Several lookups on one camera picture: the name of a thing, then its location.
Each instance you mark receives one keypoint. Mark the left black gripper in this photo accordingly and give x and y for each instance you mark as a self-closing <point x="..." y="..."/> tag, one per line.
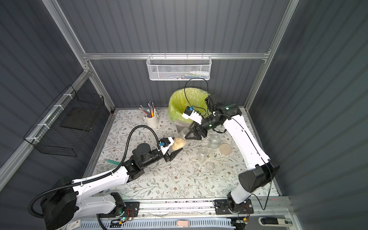
<point x="168" y="152"/>

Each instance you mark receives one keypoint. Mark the white card with red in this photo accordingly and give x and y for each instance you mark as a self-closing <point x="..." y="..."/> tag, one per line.
<point x="74" y="225"/>

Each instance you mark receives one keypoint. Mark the beige jar lid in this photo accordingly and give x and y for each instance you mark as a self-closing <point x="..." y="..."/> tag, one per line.
<point x="225" y="149"/>

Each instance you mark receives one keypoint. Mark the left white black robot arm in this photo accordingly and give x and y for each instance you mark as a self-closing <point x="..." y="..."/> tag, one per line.
<point x="69" y="204"/>

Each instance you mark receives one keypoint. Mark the oatmeal jar with beige lid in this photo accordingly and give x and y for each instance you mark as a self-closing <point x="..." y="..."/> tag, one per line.
<point x="214" y="141"/>

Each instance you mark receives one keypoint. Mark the pens bundle in cup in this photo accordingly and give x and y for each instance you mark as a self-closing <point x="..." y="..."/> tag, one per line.
<point x="149" y="111"/>

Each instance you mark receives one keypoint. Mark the glass oatmeal jar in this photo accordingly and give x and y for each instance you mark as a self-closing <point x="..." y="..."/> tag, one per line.
<point x="180" y="140"/>
<point x="202" y="154"/>

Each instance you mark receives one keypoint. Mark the white black stapler device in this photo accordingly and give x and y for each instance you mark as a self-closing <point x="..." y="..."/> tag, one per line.
<point x="274" y="222"/>

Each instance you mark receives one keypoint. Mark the black wire basket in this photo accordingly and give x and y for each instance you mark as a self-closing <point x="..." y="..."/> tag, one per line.
<point x="64" y="129"/>

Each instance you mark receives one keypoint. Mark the pink eraser block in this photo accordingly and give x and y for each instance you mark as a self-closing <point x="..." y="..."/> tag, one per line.
<point x="183" y="223"/>

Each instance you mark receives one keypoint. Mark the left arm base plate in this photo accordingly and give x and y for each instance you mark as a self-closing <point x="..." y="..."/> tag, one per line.
<point x="128" y="210"/>

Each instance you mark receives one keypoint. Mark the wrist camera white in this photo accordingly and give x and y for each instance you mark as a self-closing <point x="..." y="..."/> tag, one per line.
<point x="165" y="144"/>
<point x="192" y="114"/>

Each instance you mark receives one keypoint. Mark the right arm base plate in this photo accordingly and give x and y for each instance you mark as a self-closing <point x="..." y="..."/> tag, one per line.
<point x="225" y="207"/>

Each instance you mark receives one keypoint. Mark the white wire mesh basket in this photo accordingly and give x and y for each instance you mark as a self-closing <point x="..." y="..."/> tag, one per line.
<point x="179" y="69"/>

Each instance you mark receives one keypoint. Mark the white pen cup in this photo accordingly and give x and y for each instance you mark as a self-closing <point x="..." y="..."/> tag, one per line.
<point x="152" y="121"/>

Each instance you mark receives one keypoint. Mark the green plastic bin liner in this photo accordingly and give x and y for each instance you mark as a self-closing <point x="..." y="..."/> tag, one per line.
<point x="182" y="98"/>

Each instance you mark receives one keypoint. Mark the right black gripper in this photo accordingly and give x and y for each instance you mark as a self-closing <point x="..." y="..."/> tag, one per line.
<point x="198" y="129"/>

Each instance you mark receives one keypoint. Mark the grey trash bin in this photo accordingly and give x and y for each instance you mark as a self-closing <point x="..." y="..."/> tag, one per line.
<point x="181" y="125"/>

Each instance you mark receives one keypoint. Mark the clear plastic jar lid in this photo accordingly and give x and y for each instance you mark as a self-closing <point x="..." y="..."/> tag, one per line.
<point x="210" y="166"/>

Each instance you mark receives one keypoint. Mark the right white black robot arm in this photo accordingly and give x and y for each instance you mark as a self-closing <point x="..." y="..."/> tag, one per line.
<point x="260" y="170"/>

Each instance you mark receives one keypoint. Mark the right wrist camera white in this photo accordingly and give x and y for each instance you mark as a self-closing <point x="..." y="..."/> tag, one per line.
<point x="192" y="114"/>

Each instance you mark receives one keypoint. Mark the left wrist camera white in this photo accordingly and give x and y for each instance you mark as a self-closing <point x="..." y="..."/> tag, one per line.
<point x="165" y="144"/>

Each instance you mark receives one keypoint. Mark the floral table mat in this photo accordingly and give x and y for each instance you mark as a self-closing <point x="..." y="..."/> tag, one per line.
<point x="183" y="177"/>

